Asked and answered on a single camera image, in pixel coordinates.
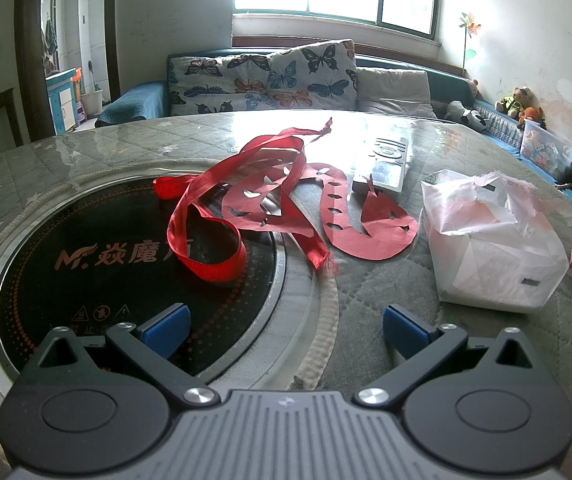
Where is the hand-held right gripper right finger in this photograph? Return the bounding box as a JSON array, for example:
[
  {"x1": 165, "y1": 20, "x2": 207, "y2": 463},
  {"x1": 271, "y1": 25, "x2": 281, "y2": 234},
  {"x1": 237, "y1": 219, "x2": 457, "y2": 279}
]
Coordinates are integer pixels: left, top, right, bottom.
[{"x1": 355, "y1": 304, "x2": 550, "y2": 413}]

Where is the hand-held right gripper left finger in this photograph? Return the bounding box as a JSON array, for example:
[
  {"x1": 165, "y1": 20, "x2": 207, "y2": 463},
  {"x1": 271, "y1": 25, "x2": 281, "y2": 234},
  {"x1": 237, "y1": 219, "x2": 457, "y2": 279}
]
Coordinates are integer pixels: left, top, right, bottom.
[{"x1": 16, "y1": 302, "x2": 219, "y2": 413}]

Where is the black round induction cooktop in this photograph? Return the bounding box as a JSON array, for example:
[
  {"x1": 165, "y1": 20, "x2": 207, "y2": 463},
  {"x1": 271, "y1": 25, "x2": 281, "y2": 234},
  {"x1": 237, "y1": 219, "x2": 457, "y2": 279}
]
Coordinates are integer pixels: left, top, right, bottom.
[{"x1": 0, "y1": 172, "x2": 289, "y2": 393}]

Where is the red satin ribbon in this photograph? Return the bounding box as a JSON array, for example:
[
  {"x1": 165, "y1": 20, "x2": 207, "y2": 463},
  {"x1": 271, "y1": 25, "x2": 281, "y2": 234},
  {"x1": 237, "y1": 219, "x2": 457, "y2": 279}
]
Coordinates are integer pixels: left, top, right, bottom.
[{"x1": 153, "y1": 117, "x2": 341, "y2": 283}]

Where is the red paper cutout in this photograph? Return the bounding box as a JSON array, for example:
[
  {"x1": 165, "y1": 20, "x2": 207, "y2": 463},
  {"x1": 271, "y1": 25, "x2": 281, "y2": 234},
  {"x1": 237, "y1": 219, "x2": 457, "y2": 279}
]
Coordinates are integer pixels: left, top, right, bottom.
[{"x1": 221, "y1": 157, "x2": 419, "y2": 261}]

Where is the white plastic bag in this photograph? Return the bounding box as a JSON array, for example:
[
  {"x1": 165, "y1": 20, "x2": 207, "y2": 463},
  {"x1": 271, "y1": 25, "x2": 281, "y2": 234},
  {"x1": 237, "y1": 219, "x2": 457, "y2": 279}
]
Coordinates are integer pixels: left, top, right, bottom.
[{"x1": 421, "y1": 167, "x2": 571, "y2": 313}]

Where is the silver remote control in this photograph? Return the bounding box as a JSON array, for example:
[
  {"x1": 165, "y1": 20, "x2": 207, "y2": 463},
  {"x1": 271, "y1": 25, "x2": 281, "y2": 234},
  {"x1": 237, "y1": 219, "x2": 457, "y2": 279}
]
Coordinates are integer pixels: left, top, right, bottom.
[{"x1": 352, "y1": 135, "x2": 411, "y2": 197}]

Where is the black and white plush toy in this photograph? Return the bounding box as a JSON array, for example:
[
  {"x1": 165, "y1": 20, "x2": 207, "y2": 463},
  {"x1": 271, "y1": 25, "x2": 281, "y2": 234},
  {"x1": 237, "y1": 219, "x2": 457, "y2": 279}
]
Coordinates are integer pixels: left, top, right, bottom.
[{"x1": 444, "y1": 101, "x2": 489, "y2": 133}]

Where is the clear plastic toy box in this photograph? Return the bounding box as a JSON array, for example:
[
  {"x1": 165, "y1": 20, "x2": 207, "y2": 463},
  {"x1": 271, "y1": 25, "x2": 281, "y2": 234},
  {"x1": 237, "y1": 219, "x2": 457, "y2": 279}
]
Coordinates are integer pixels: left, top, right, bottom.
[{"x1": 520, "y1": 119, "x2": 572, "y2": 181}]

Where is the blue sofa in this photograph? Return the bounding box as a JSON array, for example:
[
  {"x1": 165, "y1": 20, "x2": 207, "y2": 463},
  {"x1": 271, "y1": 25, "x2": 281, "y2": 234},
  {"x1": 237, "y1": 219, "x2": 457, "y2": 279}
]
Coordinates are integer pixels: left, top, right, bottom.
[{"x1": 95, "y1": 47, "x2": 572, "y2": 221}]

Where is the plain white cushion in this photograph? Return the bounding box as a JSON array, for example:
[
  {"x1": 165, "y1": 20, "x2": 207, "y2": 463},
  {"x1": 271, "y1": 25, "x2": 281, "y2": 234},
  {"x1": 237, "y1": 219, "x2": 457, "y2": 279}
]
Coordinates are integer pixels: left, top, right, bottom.
[{"x1": 356, "y1": 67, "x2": 439, "y2": 120}]

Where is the white bucket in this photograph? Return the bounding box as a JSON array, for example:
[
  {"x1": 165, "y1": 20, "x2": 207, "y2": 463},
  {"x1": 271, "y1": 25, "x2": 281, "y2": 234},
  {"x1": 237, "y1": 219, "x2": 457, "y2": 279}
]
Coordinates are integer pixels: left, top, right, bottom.
[{"x1": 82, "y1": 91, "x2": 104, "y2": 117}]

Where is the orange plush toy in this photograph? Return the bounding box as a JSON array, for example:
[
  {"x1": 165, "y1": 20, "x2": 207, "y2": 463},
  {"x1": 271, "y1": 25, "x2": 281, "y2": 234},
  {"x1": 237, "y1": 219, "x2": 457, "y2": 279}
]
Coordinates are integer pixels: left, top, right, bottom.
[{"x1": 518, "y1": 106, "x2": 546, "y2": 129}]

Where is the light blue cabinet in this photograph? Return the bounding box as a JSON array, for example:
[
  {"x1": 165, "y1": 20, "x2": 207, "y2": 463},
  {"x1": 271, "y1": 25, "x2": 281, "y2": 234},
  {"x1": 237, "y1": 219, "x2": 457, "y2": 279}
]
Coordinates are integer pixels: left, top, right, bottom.
[{"x1": 45, "y1": 67, "x2": 83, "y2": 136}]

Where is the brown teddy bear green vest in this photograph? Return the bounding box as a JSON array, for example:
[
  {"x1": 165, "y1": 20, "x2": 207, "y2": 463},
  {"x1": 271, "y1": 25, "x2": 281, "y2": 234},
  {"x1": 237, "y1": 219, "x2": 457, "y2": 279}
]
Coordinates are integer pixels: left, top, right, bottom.
[{"x1": 496, "y1": 86, "x2": 534, "y2": 118}]

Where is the butterfly print cushion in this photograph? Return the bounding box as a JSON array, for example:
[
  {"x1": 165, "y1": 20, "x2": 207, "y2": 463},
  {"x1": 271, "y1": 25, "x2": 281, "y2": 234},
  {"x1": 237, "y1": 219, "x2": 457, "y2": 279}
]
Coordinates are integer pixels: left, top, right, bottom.
[{"x1": 167, "y1": 39, "x2": 359, "y2": 120}]

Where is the colourful pinwheel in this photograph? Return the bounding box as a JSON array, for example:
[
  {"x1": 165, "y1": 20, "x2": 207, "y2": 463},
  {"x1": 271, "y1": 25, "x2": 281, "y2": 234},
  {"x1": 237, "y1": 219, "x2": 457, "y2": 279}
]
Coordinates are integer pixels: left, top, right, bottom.
[{"x1": 458, "y1": 11, "x2": 481, "y2": 78}]

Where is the dark wooden door frame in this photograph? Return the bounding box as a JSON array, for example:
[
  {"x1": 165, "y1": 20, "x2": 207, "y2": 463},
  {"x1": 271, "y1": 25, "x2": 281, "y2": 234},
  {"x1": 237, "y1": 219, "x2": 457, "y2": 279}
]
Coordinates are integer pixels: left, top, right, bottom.
[{"x1": 16, "y1": 0, "x2": 119, "y2": 143}]

